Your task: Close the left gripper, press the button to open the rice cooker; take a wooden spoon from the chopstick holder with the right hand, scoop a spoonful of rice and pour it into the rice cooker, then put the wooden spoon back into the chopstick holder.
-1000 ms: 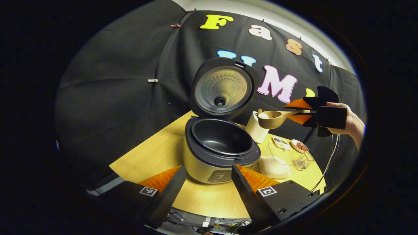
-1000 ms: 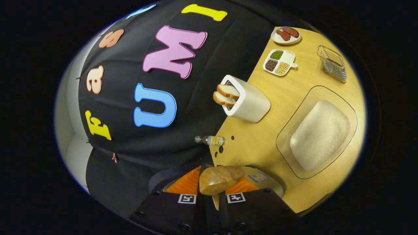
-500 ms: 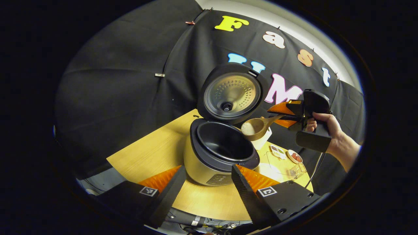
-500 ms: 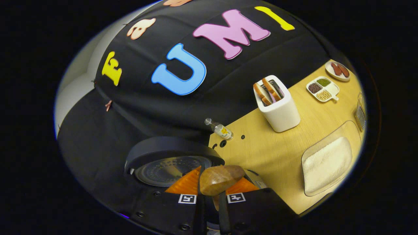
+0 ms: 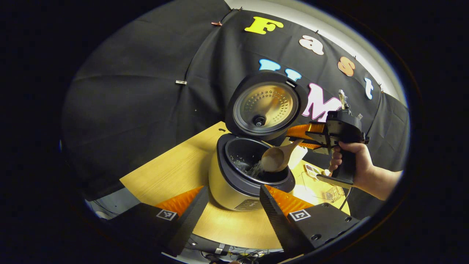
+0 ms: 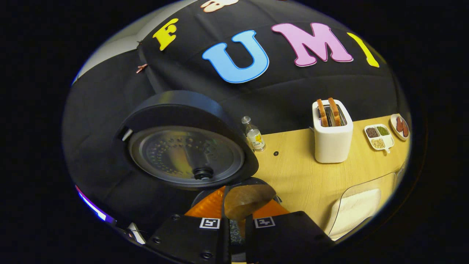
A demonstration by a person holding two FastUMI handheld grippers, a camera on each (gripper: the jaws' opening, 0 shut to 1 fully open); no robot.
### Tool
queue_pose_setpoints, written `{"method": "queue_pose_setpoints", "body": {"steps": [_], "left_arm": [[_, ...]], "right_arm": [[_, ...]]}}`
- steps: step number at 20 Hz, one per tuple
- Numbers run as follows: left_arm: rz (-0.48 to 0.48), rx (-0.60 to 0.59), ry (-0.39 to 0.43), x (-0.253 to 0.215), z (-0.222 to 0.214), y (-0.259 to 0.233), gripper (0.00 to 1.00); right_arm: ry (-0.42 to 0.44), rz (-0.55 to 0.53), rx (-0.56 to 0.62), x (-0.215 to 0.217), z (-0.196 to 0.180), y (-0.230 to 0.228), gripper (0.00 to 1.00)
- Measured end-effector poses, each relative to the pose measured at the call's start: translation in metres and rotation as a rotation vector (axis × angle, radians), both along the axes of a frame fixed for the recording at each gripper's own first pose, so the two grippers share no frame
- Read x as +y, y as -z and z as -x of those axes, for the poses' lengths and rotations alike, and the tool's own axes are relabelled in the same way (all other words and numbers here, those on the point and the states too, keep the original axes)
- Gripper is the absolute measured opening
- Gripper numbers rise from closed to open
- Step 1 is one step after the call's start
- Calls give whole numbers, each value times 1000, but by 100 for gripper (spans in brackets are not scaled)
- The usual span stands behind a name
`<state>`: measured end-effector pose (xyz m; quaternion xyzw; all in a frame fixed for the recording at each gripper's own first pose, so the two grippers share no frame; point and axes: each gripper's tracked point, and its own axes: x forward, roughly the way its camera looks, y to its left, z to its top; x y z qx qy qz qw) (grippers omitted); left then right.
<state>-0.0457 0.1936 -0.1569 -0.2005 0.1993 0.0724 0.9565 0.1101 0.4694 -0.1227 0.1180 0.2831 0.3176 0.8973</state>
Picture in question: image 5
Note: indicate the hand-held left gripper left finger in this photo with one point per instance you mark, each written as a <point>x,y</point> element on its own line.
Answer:
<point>190,220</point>

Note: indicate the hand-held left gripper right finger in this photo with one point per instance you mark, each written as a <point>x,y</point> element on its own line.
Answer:
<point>274,223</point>

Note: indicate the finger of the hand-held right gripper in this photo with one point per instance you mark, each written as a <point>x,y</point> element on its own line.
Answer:
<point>311,145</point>
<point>304,131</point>

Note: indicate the wooden spoon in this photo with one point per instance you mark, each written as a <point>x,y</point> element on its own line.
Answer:
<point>273,159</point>

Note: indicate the black and gold rice cooker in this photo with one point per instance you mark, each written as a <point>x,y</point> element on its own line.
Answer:
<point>223,187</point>

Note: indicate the white rice grains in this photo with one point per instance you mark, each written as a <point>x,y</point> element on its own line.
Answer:
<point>255,169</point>

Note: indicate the white shallow container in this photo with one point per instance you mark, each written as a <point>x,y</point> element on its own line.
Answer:
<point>311,190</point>

